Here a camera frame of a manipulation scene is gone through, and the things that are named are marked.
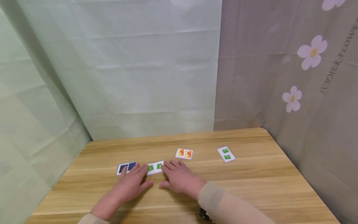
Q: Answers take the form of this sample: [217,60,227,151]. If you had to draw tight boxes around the person's right hand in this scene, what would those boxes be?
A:
[158,160,207,200]

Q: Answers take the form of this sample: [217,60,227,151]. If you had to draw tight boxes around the person's left hand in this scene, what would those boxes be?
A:
[110,162,154,204]

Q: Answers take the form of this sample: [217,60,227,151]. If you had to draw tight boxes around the white domino tile green squares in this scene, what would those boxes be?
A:
[217,146,236,163]
[146,161,165,176]

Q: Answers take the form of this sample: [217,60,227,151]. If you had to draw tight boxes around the person's left forearm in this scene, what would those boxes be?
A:
[78,192,125,224]

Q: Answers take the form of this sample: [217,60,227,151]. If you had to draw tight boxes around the white domino tile blue squares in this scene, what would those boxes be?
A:
[116,161,137,176]

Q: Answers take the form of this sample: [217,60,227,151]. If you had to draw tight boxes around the white domino tile orange pictures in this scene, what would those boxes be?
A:
[175,148,193,160]

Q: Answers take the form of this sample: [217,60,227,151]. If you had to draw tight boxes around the black wrist band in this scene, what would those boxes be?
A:
[199,208,212,222]

